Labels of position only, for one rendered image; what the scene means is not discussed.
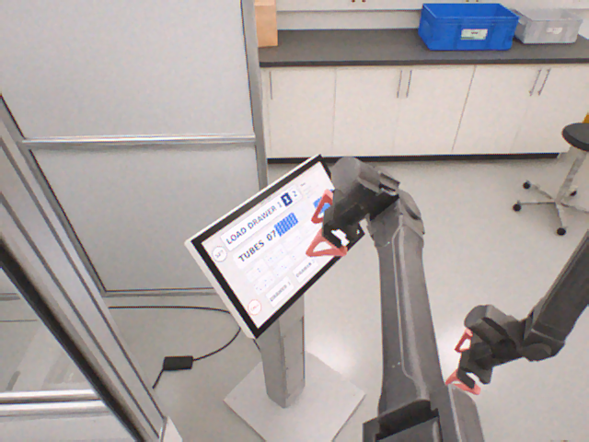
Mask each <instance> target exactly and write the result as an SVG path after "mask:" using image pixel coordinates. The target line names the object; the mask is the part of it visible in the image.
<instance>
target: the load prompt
mask: <svg viewBox="0 0 589 442"><path fill-rule="evenodd" d="M303 198H304V196H303V194H302V193H301V192H300V190H299V189H298V187H297V185H296V183H295V184H293V185H292V186H290V187H289V188H288V189H286V190H285V191H283V192H281V193H280V194H278V195H276V196H275V197H273V198H272V199H270V200H269V201H268V202H267V203H265V204H264V205H262V206H261V207H259V208H258V209H257V210H255V211H254V212H252V213H251V214H249V215H248V216H246V217H245V218H243V219H242V220H240V221H239V222H237V223H236V224H235V225H233V226H232V227H230V228H229V229H228V230H227V231H225V232H224V233H222V234H221V235H219V238H220V239H221V240H222V242H223V243H224V245H225V247H226V248H227V250H228V251H229V252H230V251H232V250H233V249H235V248H236V247H237V246H239V245H240V244H241V243H243V242H244V241H245V240H247V239H248V238H250V237H251V236H253V235H254V234H255V233H257V232H258V231H259V230H261V229H262V228H263V227H265V226H266V225H268V224H269V223H270V222H271V221H272V220H273V219H275V218H277V217H278V216H280V215H281V214H283V213H284V212H285V211H287V210H288V209H289V208H291V207H292V206H293V205H295V204H296V203H298V202H299V201H301V200H302V199H303Z"/></svg>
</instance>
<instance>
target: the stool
mask: <svg viewBox="0 0 589 442"><path fill-rule="evenodd" d="M561 135H562V137H563V138H564V140H565V141H566V142H567V143H568V144H570V145H572V146H574V147H576V148H578V149H581V150H580V152H579V154H578V155H577V157H576V159H575V160H574V162H573V164H572V167H571V169H570V170H569V172H568V174H567V176H566V178H565V180H564V182H563V183H562V185H561V186H560V189H559V191H558V193H557V195H556V197H555V196H554V195H552V194H551V193H549V192H548V191H546V190H545V189H544V188H542V187H541V186H540V185H538V184H537V183H536V182H534V181H533V180H531V179H526V181H525V182H524V183H523V188H524V189H528V188H529V187H530V185H531V186H532V187H534V188H535V189H536V190H538V191H539V192H541V193H542V194H543V195H545V196H546V197H547V198H548V199H536V200H517V204H514V205H513V209H514V210H515V211H519V210H520V209H521V205H523V204H554V205H555V208H556V212H557V215H558V219H559V221H560V227H559V228H558V229H557V234H559V235H564V234H565V233H566V229H565V228H567V222H566V219H565V216H564V213H563V210H562V206H565V207H568V208H571V209H573V210H576V211H579V212H582V213H585V214H588V215H589V209H588V208H584V207H581V206H579V205H576V204H571V203H567V202H564V201H563V200H564V199H565V198H566V197H568V196H569V195H570V196H573V195H575V194H576V190H577V189H578V186H576V185H572V186H571V188H570V189H568V188H569V186H570V184H571V182H572V179H573V178H574V176H575V174H576V172H577V170H578V168H579V167H580V166H581V164H582V162H583V160H584V158H585V156H586V154H587V152H589V123H588V122H576V123H571V124H569V125H566V126H565V127H564V128H563V129H562V131H561ZM567 189H568V190H567Z"/></svg>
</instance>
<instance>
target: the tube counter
mask: <svg viewBox="0 0 589 442"><path fill-rule="evenodd" d="M312 213H313V212H312V211H311V209H310V207H309V205H308V204H307V202H306V201H304V202H303V203H301V204H300V205H298V206H297V207H296V208H295V209H294V210H293V211H291V212H290V213H289V214H287V215H286V216H285V217H283V218H282V219H281V220H279V221H278V222H277V223H274V224H273V225H272V226H270V227H269V228H267V229H266V230H265V231H263V232H262V233H263V235H264V237H265V238H266V239H267V240H268V242H269V244H270V245H272V244H273V243H274V242H275V241H278V240H279V239H280V238H282V237H283V236H284V235H285V234H287V233H288V232H289V231H290V230H292V229H293V228H294V227H296V226H297V225H298V224H299V223H301V222H302V221H303V220H304V219H306V218H307V217H308V216H309V215H311V214H312Z"/></svg>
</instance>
